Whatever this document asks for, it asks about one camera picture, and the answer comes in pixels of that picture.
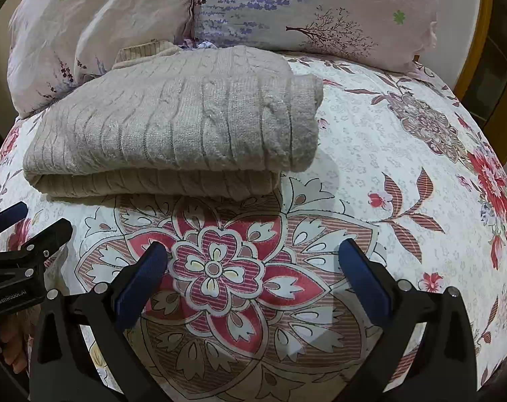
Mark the person's left hand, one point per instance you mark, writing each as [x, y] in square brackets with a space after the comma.
[13, 341]

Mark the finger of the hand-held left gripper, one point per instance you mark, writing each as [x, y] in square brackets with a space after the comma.
[11, 216]
[48, 238]

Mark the pink floral pillow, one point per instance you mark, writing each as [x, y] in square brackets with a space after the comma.
[90, 25]

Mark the white floral bedsheet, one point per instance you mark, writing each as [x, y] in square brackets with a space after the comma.
[362, 167]

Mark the yellow wooden bed frame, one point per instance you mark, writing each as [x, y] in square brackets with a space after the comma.
[483, 33]

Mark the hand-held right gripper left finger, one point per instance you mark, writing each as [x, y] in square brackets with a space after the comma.
[139, 287]

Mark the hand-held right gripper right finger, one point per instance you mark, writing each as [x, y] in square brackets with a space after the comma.
[363, 281]

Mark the lavender print pillow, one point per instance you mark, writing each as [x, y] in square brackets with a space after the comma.
[316, 12]

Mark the small blue floral cloth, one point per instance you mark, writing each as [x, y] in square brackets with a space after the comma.
[197, 44]

